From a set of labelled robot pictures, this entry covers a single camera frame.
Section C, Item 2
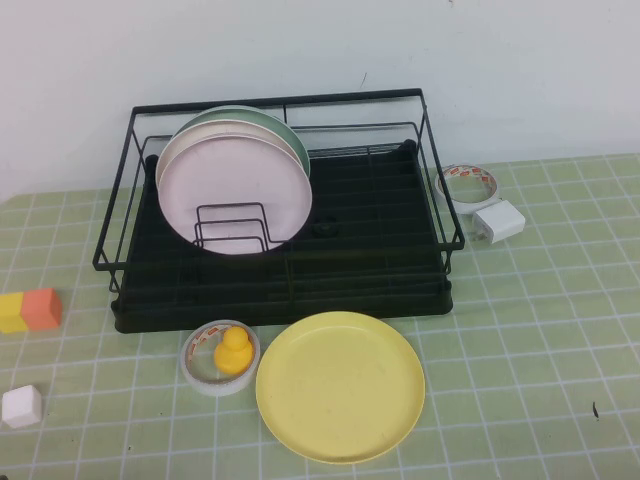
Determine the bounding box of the yellow plate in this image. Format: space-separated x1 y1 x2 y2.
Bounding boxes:
255 312 427 465

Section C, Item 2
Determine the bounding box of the green plate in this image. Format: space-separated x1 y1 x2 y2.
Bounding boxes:
185 104 312 180

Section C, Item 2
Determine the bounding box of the pink plate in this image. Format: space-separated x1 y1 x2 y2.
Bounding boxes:
158 135 315 257

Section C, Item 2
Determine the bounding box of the cream plate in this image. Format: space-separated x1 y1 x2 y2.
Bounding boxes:
154 118 307 201

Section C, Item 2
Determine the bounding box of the yellow rubber duck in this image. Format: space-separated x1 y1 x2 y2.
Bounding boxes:
213 327 253 375

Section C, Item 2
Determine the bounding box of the clear tape roll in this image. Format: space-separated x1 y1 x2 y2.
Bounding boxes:
180 319 262 398
433 162 504 216

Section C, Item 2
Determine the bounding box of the white power adapter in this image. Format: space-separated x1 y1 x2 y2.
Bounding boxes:
472 200 527 245

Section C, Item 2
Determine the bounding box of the green grid tablecloth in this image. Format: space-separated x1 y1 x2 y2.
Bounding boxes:
0 153 640 480

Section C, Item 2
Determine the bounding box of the orange cube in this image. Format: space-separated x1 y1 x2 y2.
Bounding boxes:
20 287 64 330

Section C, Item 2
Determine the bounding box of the yellow cube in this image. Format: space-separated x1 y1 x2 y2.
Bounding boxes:
0 292 29 335

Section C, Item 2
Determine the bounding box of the white cube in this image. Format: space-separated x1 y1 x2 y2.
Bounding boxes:
1 384 43 429

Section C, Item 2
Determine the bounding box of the black wire dish rack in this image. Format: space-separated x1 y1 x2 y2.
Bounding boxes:
92 88 466 296

